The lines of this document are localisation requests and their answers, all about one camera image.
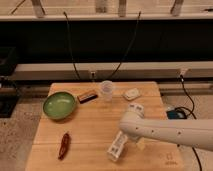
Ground white plastic bottle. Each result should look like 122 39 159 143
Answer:
107 131 128 162

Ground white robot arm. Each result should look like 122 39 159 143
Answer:
119 103 213 151

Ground green ceramic bowl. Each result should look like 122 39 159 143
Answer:
43 92 77 120

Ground clear plastic cup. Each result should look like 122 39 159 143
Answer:
100 80 115 102

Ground small white packet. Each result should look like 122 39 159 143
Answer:
123 88 141 101

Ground brown black rectangular block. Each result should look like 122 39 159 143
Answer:
77 90 98 104

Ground red chili pepper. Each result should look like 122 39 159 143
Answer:
58 133 71 160

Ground blue black floor device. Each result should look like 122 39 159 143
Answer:
167 110 185 119

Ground black equipment at left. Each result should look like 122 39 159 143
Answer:
0 46 20 118

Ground white wall outlet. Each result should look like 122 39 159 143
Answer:
89 71 96 82

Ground left black hanging cable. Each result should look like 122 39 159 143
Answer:
62 11 82 81

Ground black hanging cable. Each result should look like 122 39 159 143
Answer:
62 11 82 81
107 10 142 81

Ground right black hanging cable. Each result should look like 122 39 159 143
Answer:
107 10 142 81

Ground black floor cable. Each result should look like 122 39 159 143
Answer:
174 75 203 171

